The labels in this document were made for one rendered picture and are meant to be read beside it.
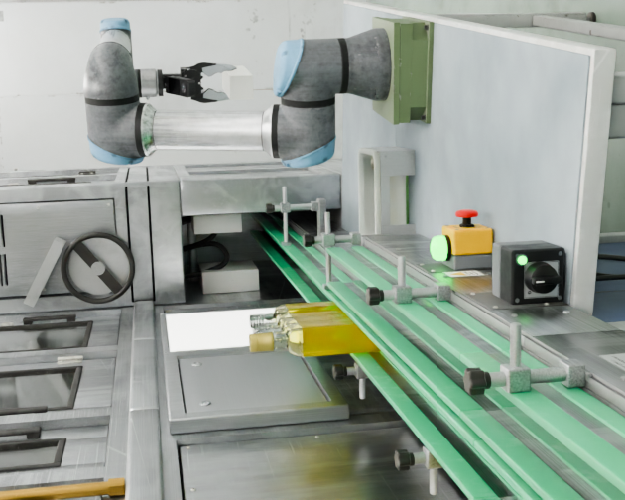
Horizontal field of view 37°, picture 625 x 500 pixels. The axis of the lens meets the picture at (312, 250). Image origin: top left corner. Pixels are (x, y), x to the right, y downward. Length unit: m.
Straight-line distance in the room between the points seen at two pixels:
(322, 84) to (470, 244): 0.53
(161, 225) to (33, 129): 2.84
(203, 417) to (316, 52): 0.76
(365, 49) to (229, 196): 1.00
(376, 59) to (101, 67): 0.58
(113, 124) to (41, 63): 3.57
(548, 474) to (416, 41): 1.14
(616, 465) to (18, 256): 2.28
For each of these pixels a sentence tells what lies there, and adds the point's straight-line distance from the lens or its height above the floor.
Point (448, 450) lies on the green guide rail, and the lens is 1.35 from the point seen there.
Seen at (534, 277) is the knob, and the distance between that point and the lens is 1.35.
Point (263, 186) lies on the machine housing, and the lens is 2.87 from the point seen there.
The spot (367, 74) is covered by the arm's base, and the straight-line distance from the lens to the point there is 1.97.
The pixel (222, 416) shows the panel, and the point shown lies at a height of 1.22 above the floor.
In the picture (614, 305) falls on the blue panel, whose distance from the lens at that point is 1.49.
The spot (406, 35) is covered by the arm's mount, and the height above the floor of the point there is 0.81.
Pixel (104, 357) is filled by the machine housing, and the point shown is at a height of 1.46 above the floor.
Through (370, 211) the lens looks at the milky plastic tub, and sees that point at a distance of 2.26.
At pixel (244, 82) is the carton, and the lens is 2.48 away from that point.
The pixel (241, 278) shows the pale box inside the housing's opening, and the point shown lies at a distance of 3.02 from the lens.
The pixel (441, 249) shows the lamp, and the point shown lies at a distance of 1.64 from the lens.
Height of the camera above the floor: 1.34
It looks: 10 degrees down
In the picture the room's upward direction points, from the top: 93 degrees counter-clockwise
